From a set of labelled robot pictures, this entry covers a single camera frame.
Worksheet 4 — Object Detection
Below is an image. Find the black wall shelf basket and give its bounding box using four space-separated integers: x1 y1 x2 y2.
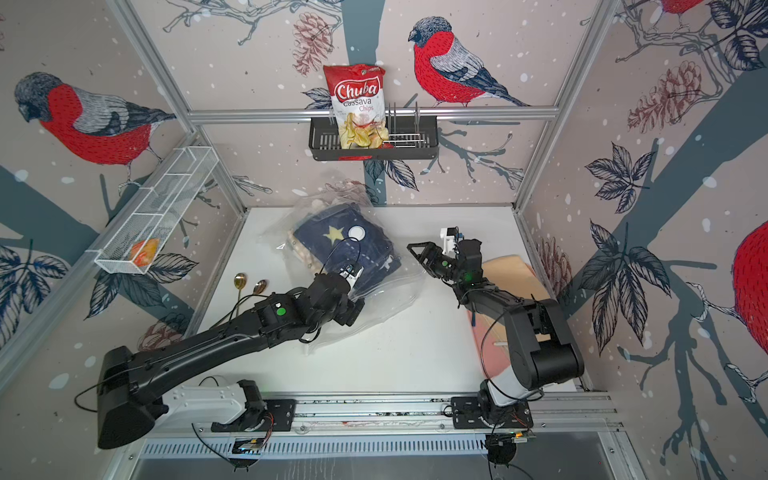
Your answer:
309 116 439 161

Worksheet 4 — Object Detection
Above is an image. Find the clear plastic vacuum bag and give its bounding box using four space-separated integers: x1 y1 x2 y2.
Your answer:
260 180 426 353

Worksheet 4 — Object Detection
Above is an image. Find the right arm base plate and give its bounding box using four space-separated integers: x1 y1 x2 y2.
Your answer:
444 396 534 430

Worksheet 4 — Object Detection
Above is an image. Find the copper spoon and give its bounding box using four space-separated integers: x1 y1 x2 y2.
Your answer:
252 279 269 295

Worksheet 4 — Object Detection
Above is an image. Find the navy star blanket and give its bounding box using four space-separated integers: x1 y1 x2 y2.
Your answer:
321 203 401 293

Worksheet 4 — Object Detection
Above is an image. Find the beige pink cutting board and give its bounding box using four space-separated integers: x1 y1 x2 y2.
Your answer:
467 255 551 397

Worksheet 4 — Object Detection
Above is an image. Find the metal dish rack wire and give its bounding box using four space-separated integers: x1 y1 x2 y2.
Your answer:
383 100 422 149

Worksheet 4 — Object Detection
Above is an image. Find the red Chuba chips bag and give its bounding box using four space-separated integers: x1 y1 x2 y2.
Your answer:
323 64 389 149

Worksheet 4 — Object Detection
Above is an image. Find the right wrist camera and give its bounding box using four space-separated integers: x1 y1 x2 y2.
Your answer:
440 227 463 255

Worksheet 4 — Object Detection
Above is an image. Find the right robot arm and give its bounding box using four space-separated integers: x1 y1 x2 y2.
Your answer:
407 239 585 429

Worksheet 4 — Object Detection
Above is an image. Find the orange item in basket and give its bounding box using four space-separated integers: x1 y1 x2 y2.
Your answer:
128 238 160 269

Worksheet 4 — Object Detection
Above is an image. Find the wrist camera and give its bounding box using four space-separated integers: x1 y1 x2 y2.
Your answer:
440 227 463 255
339 264 365 292

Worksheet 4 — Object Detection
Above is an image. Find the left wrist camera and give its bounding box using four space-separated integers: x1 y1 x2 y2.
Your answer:
339 264 365 292

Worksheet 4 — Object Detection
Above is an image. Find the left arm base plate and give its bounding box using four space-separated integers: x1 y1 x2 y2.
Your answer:
210 399 296 433

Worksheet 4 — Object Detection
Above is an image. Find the white mesh wall basket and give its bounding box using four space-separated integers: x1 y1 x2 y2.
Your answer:
95 146 219 274

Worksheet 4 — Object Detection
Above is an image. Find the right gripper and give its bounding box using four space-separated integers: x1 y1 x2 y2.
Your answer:
407 246 465 288

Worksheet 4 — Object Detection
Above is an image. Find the gold spoon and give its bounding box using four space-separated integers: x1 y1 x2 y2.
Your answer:
233 272 248 316

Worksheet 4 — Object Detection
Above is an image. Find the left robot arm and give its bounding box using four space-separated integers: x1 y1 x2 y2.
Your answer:
96 273 365 450

